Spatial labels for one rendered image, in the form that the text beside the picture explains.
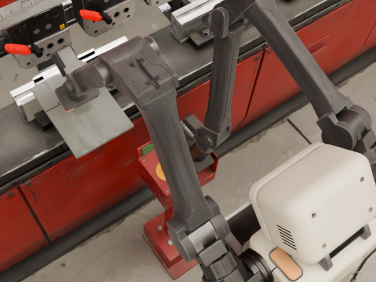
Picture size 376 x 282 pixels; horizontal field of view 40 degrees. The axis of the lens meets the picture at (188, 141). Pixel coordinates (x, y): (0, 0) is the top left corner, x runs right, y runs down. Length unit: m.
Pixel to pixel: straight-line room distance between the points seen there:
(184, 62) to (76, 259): 1.06
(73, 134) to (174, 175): 0.58
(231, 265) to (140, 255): 1.31
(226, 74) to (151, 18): 1.74
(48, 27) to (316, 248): 0.83
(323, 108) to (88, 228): 1.41
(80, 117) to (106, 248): 1.00
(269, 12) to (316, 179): 0.40
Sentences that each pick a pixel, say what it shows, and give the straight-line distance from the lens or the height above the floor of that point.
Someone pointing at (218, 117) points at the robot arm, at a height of 1.06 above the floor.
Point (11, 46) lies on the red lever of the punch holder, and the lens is 1.31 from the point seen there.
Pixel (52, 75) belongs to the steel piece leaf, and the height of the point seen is 1.00.
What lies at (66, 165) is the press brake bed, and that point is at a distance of 1.69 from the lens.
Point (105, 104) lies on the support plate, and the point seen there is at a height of 1.00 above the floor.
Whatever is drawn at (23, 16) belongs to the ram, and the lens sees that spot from 1.31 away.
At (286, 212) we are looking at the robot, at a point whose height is 1.37.
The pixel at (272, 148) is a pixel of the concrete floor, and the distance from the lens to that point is 2.60.
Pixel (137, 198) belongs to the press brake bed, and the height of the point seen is 0.05.
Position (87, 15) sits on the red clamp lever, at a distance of 1.34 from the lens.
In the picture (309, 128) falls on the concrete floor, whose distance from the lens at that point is 2.70.
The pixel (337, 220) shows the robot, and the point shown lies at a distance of 1.00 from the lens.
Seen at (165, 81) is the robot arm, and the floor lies 1.58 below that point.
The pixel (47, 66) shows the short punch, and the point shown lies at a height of 1.05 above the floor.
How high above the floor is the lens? 2.23
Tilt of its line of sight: 61 degrees down
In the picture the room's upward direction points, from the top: 6 degrees clockwise
